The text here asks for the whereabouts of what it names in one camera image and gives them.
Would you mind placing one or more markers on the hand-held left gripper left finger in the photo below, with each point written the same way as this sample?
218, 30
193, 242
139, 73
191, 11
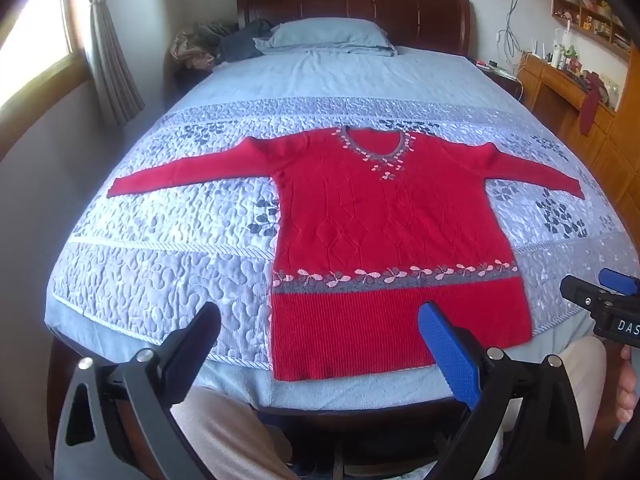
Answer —
200, 327

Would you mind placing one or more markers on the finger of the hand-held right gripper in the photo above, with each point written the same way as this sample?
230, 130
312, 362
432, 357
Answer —
620, 281
580, 292

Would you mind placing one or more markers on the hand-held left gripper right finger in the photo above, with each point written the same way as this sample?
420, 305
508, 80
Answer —
445, 350

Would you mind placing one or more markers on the red knitted sweater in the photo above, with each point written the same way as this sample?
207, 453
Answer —
390, 220

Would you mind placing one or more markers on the person's right hand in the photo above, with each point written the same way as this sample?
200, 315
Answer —
629, 390

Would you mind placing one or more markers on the person's right leg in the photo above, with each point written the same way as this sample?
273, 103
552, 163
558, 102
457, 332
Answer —
580, 360

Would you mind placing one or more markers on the floral quilted bedspread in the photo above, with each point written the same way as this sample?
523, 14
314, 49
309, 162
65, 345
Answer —
165, 260

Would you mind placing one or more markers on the dark red hanging cloth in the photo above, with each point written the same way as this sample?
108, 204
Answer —
592, 102

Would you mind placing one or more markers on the wooden desk cabinet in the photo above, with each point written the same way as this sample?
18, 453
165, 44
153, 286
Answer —
565, 105

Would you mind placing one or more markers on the bottles on desk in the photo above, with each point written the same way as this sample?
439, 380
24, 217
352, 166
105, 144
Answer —
562, 52

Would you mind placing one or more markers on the brown patterned cloth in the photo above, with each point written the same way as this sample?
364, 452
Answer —
192, 47

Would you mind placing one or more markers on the dark blue garment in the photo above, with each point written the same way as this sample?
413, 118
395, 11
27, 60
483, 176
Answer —
245, 40

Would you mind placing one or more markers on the grey curtain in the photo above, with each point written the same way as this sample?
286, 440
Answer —
107, 50

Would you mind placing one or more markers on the light blue pillow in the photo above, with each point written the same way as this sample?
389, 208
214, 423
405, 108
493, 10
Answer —
327, 32

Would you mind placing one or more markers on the window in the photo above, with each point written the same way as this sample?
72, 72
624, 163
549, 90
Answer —
35, 40

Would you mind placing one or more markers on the dark wooden headboard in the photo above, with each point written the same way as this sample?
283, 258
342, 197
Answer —
350, 2

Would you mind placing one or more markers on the wooden wall shelf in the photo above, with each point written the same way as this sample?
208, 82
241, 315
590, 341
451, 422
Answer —
595, 15

